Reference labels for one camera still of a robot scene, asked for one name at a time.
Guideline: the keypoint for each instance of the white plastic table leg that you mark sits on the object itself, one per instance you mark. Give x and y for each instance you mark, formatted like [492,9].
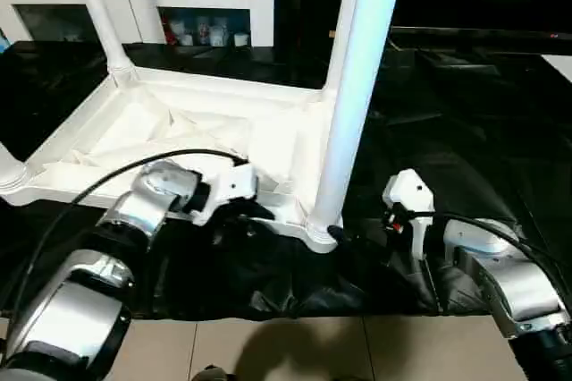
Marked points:
[11,171]
[357,86]
[96,5]
[338,19]

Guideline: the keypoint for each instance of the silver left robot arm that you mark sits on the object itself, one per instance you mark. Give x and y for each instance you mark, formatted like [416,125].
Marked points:
[67,309]

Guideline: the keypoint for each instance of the black plastic mat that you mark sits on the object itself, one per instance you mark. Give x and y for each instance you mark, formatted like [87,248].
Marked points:
[469,130]

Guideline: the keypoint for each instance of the grey robot torso piece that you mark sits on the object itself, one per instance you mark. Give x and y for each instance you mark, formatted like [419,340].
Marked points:
[213,374]

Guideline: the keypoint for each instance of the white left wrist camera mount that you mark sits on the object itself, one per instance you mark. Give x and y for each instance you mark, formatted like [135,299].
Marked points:
[232,184]

